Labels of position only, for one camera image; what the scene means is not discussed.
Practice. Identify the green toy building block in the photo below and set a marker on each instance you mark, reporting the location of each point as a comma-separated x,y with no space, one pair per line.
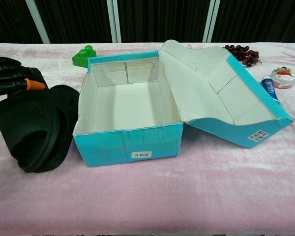
82,59

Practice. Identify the grey metal screen post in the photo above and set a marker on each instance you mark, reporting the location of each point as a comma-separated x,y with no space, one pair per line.
38,22
211,22

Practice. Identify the pink toy cake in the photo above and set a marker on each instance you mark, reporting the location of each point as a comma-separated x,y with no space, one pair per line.
284,77

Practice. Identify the blue white toothpaste tube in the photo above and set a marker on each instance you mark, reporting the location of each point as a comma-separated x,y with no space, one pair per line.
269,87

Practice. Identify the teal cardboard shoe box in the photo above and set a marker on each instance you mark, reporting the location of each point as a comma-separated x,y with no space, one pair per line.
137,147

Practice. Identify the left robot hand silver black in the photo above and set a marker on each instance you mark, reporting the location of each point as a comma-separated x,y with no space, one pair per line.
14,73

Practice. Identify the pink plush tablecloth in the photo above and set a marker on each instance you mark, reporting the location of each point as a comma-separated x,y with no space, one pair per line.
147,196

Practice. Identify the black curtain panel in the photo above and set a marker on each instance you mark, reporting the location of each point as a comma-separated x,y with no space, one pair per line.
7,22
260,22
162,22
73,22

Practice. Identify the grey double screen post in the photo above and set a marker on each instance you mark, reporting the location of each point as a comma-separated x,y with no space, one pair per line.
114,22

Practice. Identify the dark red grape bunch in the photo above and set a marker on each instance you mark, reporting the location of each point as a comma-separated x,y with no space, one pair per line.
243,54

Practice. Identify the black rubber slipper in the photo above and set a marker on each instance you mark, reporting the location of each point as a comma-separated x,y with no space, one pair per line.
27,127
68,98

